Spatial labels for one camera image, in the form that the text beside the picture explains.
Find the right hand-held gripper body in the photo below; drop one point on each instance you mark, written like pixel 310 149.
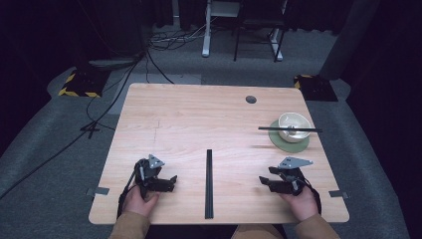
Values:
pixel 290 179

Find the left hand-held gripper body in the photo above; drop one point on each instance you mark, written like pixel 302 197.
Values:
pixel 145 171

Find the cream ceramic bowl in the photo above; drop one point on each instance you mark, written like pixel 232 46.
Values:
pixel 297 120

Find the person's left hand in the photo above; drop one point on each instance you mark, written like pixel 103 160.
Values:
pixel 139 203

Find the person's right hand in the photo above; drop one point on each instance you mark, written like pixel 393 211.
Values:
pixel 300 205

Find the green round coaster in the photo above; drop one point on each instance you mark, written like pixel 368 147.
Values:
pixel 292 147

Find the row of black chopsticks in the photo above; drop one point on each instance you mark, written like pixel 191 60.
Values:
pixel 209 186

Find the person's tan trouser leg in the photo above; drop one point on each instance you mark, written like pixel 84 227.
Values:
pixel 255 232

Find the grey tape strip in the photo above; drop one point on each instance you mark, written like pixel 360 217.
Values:
pixel 99 191
pixel 338 194

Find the dark round table grommet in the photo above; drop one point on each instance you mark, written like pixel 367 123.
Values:
pixel 251 99

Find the grey round stand base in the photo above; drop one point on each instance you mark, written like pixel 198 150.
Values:
pixel 112 63

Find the white desk leg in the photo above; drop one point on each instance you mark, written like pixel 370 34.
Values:
pixel 277 46
pixel 206 33

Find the grey curtain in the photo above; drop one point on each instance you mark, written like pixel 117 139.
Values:
pixel 348 36

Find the black yellow striped base plate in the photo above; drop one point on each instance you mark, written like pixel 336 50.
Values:
pixel 315 88
pixel 83 84

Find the black metal chair frame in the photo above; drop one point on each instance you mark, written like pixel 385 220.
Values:
pixel 237 43

